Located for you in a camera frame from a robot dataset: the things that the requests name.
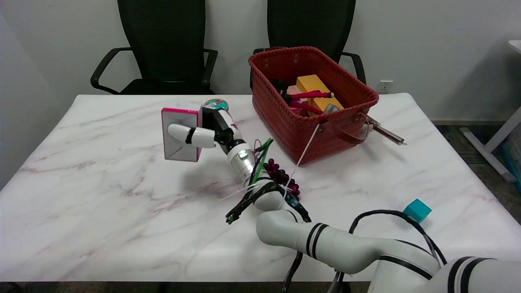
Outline long white zip tie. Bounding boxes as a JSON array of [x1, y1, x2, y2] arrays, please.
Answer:
[[284, 123, 321, 209]]

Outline black hanging cable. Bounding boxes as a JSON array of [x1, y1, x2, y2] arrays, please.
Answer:
[[282, 251, 304, 293]]

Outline pink and black mini tripod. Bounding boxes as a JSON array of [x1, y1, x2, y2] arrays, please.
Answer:
[[282, 90, 335, 116]]

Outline purple toy grape bunch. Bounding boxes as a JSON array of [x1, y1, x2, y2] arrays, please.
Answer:
[[263, 158, 301, 201]]

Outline red woven basket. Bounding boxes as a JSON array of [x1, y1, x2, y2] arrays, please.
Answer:
[[248, 46, 380, 166]]

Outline black mesh office chair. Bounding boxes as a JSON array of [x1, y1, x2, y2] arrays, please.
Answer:
[[252, 0, 367, 96], [90, 0, 219, 95]]

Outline white paper box pink edges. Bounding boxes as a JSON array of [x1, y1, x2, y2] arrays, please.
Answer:
[[161, 107, 201, 162]]

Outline white side desk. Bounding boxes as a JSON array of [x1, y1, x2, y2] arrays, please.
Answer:
[[460, 39, 521, 183]]

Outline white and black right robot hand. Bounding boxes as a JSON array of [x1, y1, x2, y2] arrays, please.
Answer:
[[168, 105, 245, 152]]

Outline black looping robot cable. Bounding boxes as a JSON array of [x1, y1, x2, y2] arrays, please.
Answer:
[[348, 209, 449, 267]]

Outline yellow box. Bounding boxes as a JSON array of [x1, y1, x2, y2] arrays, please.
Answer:
[[296, 74, 345, 113]]

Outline black round object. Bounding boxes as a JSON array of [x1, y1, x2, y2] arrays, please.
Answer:
[[268, 79, 290, 96]]

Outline black green wrist cable bundle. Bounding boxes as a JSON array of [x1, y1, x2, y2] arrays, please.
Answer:
[[225, 138, 312, 225]]

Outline metal tongs handle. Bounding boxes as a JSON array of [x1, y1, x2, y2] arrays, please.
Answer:
[[366, 115, 407, 146]]

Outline round teal tin can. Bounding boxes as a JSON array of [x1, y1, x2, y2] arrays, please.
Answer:
[[202, 98, 229, 113]]

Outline teal cube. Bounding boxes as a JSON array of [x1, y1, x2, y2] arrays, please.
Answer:
[[403, 199, 432, 223]]

